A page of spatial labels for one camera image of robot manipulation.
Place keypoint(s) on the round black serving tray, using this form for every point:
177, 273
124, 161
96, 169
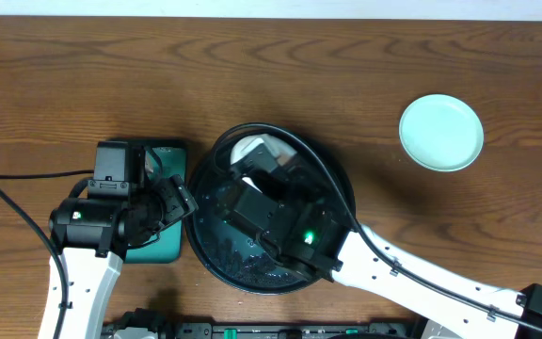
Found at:
233, 257

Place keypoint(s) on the white plate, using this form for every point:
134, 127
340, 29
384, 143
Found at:
261, 161

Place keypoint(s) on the light green plate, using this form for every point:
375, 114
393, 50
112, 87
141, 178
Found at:
441, 133

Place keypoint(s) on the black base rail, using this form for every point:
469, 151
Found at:
245, 331

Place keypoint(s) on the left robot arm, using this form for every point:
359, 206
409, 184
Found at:
119, 222

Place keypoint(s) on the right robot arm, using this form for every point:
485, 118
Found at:
468, 308

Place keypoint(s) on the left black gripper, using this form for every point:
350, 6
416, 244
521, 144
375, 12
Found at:
177, 197

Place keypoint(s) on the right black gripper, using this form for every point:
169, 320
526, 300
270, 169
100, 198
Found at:
245, 174

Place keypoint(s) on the dark green rectangular water tray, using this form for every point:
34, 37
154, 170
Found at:
173, 155

